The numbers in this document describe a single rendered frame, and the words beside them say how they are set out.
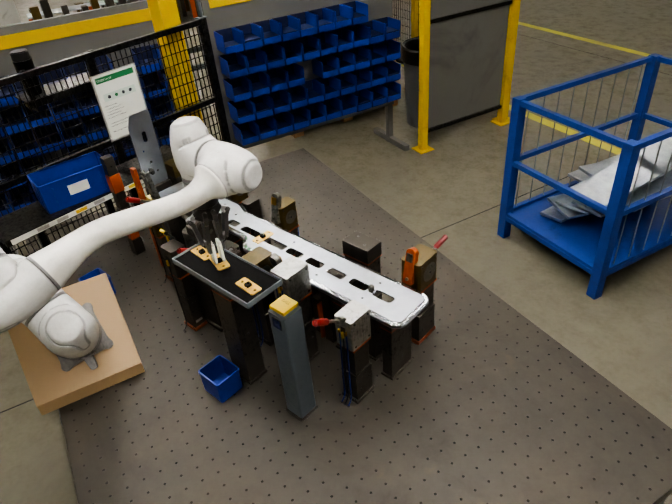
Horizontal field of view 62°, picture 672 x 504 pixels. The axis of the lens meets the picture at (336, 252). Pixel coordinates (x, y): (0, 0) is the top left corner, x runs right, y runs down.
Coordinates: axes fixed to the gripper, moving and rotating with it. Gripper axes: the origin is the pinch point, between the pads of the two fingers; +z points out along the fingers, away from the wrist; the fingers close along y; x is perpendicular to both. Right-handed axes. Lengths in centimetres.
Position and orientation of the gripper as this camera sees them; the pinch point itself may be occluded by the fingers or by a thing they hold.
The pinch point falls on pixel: (216, 251)
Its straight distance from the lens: 169.7
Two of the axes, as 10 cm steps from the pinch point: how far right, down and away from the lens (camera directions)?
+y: 8.4, -3.6, 4.0
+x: -5.3, -4.7, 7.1
